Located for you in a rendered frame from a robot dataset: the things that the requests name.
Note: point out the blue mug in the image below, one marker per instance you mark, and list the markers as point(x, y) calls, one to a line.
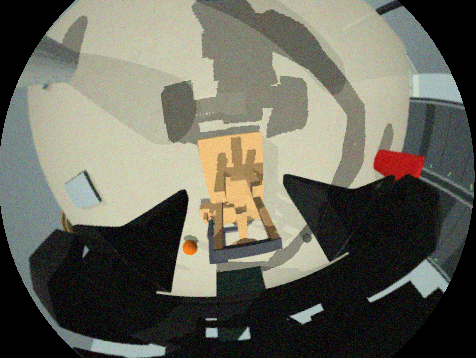
point(213, 1)

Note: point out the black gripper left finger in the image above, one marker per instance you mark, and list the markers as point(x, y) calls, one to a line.
point(149, 244)

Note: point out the red plastic cup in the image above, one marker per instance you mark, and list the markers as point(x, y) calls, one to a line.
point(391, 162)

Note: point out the wooden toy catapult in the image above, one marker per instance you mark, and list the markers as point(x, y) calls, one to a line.
point(234, 179)

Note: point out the orange ball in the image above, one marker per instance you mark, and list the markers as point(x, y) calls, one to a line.
point(190, 247)

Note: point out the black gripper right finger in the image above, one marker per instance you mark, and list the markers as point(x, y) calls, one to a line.
point(333, 213)

